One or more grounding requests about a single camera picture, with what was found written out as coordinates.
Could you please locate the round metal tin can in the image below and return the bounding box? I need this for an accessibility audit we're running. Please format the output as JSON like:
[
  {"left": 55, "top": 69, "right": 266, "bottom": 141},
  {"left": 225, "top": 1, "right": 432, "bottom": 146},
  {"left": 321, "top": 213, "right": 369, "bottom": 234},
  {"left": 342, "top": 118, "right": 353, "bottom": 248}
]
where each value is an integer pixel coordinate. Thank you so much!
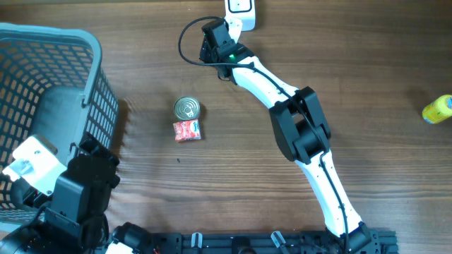
[{"left": 173, "top": 96, "right": 201, "bottom": 121}]

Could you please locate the white barcode scanner box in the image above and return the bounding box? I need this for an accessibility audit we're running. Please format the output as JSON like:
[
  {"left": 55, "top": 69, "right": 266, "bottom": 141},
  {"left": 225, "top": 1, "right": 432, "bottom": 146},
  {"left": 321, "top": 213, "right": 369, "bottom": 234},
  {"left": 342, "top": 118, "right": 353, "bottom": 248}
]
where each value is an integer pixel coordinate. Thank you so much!
[{"left": 225, "top": 0, "right": 256, "bottom": 31}]

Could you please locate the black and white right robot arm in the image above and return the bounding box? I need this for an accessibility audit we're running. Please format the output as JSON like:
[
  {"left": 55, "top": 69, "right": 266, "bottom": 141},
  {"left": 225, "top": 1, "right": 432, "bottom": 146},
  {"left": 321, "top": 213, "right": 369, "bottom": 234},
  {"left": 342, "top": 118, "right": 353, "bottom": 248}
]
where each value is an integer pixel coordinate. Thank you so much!
[{"left": 200, "top": 16, "right": 371, "bottom": 253}]

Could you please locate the red snack packet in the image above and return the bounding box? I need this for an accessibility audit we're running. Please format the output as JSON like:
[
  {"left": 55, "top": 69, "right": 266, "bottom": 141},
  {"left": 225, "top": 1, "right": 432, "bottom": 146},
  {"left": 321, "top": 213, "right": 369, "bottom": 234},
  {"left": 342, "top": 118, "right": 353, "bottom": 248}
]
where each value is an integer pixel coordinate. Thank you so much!
[{"left": 173, "top": 119, "right": 201, "bottom": 143}]

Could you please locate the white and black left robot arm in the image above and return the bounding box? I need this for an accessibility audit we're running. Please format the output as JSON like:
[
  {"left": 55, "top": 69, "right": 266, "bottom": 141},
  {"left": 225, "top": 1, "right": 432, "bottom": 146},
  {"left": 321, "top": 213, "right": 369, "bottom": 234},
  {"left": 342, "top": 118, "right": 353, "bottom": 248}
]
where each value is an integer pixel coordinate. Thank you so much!
[{"left": 1, "top": 134, "right": 155, "bottom": 253}]

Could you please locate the yellow lidded small jar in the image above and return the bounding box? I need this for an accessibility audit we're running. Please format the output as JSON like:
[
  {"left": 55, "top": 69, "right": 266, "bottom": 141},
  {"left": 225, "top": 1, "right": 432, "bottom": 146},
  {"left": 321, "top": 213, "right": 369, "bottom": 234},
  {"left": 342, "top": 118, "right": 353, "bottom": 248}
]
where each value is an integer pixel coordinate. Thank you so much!
[{"left": 422, "top": 95, "right": 451, "bottom": 124}]

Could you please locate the grey plastic mesh basket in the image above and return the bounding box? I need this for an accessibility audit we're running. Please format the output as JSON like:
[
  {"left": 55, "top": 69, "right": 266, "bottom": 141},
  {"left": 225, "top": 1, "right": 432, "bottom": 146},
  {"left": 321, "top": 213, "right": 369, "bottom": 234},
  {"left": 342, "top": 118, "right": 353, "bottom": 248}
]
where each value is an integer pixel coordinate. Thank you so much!
[{"left": 0, "top": 22, "right": 119, "bottom": 226}]

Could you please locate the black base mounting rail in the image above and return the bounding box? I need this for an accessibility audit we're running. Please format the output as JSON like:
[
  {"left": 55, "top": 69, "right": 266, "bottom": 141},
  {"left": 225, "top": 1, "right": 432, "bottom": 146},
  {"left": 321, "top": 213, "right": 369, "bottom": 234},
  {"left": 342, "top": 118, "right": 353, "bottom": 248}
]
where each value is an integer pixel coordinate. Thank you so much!
[{"left": 88, "top": 222, "right": 400, "bottom": 254}]

